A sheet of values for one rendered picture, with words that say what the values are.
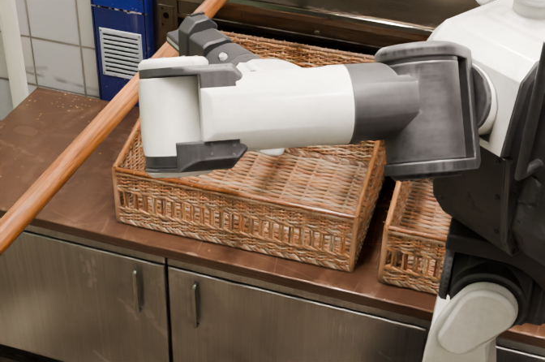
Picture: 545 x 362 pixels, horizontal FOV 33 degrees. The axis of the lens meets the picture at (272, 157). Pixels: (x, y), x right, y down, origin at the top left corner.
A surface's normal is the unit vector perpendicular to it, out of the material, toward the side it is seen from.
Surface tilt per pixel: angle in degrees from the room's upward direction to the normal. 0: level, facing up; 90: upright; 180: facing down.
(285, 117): 68
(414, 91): 54
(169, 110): 60
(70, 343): 90
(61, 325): 90
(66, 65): 90
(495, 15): 0
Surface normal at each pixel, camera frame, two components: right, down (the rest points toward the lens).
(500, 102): -0.77, 0.24
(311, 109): 0.18, 0.06
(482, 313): -0.29, 0.54
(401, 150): -0.70, 0.04
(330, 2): -0.28, 0.22
